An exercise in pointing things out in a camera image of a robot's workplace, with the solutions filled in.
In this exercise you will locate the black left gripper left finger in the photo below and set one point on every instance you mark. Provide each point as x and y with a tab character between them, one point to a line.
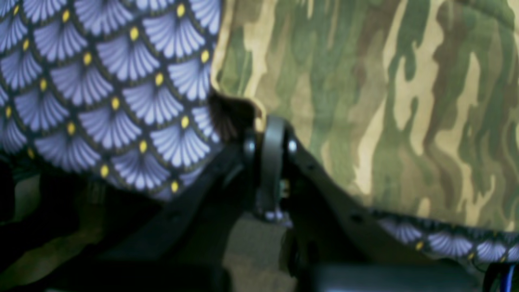
163	231

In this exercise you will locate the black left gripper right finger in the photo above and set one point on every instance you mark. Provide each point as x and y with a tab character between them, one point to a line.
330	226

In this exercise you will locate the camouflage T-shirt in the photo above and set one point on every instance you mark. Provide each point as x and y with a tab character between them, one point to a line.
411	106

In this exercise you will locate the purple fan-pattern tablecloth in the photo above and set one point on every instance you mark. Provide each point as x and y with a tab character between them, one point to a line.
121	90

